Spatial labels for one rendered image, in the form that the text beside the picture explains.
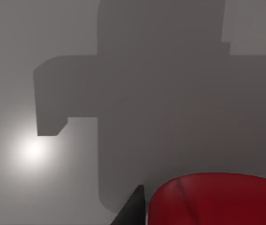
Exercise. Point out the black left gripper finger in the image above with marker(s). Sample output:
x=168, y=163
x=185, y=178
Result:
x=134, y=209

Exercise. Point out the red cup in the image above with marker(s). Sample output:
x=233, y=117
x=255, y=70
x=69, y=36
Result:
x=217, y=201

